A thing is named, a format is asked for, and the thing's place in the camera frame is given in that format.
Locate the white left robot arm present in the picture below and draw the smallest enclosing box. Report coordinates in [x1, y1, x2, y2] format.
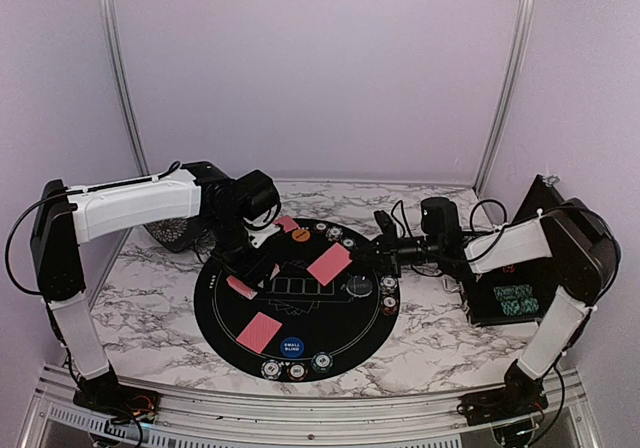
[30, 162, 281, 413]

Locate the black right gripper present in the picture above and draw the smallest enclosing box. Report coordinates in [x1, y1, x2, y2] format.
[350, 225, 442, 278]

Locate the black dealer button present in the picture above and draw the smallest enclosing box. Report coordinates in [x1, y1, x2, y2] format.
[346, 276, 373, 298]

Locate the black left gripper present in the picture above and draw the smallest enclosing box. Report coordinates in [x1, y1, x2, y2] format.
[205, 213, 276, 294]

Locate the orange big blind button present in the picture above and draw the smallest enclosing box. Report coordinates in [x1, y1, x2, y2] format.
[291, 228, 311, 242]

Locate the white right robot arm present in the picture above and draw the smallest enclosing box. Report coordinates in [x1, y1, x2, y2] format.
[350, 197, 621, 416]

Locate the round black poker mat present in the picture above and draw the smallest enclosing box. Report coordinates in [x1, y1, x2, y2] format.
[194, 218, 400, 383]

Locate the red playing card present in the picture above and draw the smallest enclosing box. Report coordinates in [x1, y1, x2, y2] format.
[274, 216, 300, 233]
[236, 312, 282, 354]
[307, 243, 352, 286]

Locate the red playing card deck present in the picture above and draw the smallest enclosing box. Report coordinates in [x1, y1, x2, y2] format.
[226, 276, 257, 300]

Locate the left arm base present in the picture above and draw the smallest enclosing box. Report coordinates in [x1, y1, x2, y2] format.
[73, 367, 160, 424]

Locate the black floral patterned pouch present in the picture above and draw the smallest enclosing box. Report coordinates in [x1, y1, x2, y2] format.
[144, 219, 194, 253]

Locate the black poker chip case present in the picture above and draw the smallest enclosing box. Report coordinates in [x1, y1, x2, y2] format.
[460, 175, 601, 327]

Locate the blue small blind button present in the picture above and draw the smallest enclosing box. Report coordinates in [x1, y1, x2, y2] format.
[280, 337, 305, 359]

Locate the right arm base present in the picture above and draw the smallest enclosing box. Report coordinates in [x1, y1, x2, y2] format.
[456, 385, 549, 446]

